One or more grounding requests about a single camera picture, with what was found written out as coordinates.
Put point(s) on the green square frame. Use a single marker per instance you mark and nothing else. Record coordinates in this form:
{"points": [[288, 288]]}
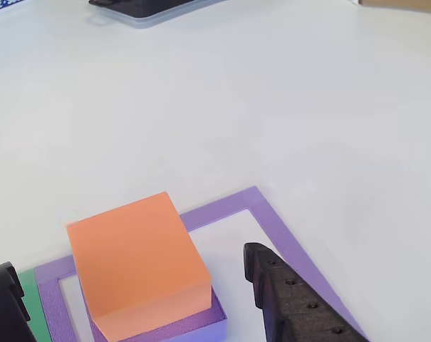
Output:
{"points": [[35, 306]]}

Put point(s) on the brown cardboard box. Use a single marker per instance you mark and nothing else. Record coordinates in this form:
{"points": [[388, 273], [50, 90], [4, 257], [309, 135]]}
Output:
{"points": [[400, 4]]}

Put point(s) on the purple square frame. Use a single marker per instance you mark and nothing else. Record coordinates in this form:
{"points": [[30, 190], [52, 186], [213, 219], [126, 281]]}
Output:
{"points": [[290, 242]]}

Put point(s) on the orange foam block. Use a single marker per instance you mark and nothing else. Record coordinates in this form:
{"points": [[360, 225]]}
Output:
{"points": [[136, 256]]}

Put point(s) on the black object in tray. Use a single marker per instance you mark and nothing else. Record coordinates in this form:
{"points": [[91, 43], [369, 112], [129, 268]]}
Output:
{"points": [[144, 7]]}

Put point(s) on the clear plastic tray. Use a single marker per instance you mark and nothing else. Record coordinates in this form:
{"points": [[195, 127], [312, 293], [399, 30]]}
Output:
{"points": [[144, 22]]}

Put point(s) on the purple foam block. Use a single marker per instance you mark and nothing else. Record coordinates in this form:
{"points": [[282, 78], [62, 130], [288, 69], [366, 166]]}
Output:
{"points": [[201, 327]]}

